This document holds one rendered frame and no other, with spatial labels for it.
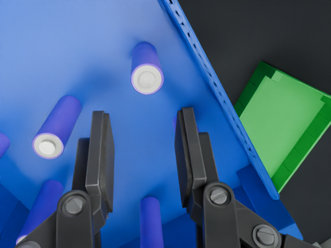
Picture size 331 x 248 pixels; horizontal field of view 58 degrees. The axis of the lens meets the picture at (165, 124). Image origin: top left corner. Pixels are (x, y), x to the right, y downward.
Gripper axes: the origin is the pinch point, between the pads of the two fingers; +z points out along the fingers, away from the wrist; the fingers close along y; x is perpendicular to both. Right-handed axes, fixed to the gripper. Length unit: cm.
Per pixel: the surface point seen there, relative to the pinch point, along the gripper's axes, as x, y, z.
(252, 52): -27, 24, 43
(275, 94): -35, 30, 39
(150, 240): -11.2, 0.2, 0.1
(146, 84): 0.7, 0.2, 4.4
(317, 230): -75, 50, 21
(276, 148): -48, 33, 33
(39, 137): -2.1, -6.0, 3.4
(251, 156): -5.2, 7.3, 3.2
